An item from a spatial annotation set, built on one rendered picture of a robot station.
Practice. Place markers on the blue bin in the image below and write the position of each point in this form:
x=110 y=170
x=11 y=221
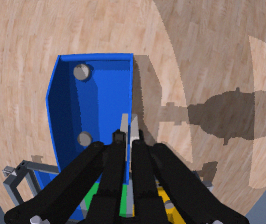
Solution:
x=94 y=105

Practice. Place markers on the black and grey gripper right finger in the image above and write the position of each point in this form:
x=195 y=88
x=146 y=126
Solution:
x=192 y=199

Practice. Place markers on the yellow bin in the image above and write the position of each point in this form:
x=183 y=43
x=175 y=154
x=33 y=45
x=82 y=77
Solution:
x=172 y=214

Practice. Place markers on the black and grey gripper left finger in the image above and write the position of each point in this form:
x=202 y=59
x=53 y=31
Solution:
x=57 y=201

